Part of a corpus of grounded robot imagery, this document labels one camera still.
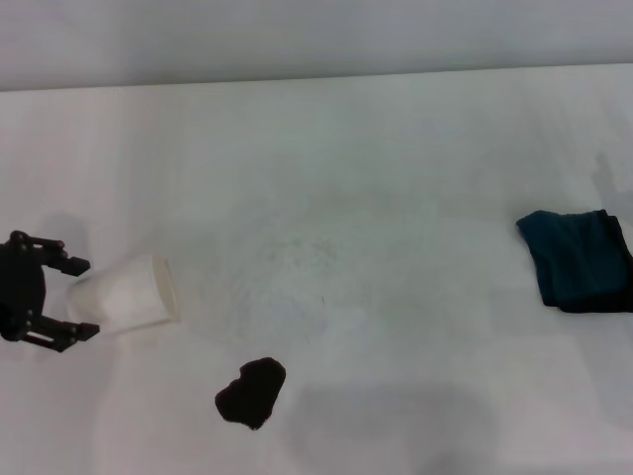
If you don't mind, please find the blue rag with black edge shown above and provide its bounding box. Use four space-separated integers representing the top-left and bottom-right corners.
515 209 633 315

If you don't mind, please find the black water stain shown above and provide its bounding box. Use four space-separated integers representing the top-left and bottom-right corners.
214 355 288 432

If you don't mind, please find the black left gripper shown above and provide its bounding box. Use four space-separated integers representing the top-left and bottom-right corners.
0 230 102 354

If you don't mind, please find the white paper cup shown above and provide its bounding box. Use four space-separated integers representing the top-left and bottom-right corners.
67 252 180 333

